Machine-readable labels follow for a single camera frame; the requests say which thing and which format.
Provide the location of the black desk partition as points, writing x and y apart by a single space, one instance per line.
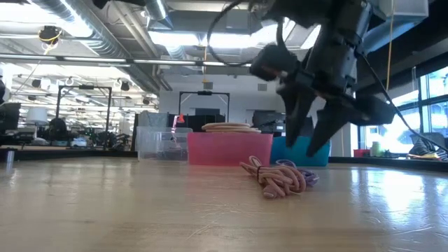
196 122

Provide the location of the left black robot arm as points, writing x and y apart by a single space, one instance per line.
119 3

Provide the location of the red plastic tub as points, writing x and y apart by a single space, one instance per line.
361 153

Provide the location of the silver metal post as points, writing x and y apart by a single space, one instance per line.
10 159

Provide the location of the red desk lamp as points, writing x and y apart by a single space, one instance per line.
180 119

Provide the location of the large black rig frame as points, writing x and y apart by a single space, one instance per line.
84 87

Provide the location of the pink plastic bin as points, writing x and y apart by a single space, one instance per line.
227 148

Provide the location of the pale green cup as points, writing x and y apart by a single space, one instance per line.
376 148

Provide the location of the small black rig frame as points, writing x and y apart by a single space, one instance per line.
204 92

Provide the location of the black aluminium table frame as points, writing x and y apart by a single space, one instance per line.
70 154

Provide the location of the long white light strip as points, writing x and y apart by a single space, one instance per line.
164 62

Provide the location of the grey partition panel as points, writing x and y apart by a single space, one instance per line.
152 119

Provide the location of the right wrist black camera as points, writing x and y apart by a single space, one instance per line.
273 61

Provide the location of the small white object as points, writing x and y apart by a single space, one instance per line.
78 142

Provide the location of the clear plastic bin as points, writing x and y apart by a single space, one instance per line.
154 140

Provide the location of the black computer monitor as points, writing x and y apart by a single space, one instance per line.
266 120
10 117

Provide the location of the black spotlight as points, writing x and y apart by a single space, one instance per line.
146 101
125 86
36 83

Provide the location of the grey square vent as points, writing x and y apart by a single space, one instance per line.
208 85
262 87

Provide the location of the white table lamp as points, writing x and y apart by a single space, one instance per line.
36 114

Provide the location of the person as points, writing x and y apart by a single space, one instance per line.
57 127

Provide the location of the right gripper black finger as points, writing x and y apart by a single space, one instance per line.
332 119
295 105

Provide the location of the dark striped cloth bundle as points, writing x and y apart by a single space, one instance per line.
425 148

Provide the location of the teal plastic bin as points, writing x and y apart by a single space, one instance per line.
280 154

